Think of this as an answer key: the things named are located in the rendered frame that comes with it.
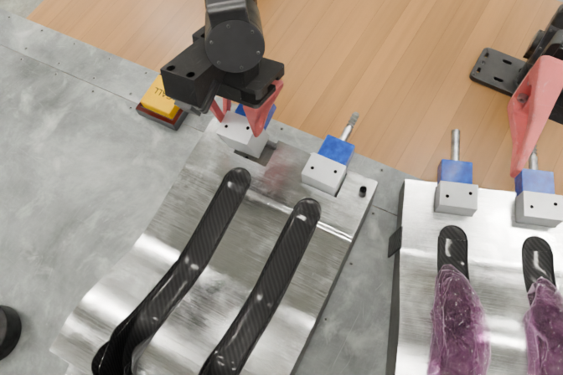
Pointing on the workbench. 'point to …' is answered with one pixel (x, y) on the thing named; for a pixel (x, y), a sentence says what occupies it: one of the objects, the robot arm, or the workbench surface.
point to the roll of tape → (8, 330)
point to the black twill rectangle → (395, 242)
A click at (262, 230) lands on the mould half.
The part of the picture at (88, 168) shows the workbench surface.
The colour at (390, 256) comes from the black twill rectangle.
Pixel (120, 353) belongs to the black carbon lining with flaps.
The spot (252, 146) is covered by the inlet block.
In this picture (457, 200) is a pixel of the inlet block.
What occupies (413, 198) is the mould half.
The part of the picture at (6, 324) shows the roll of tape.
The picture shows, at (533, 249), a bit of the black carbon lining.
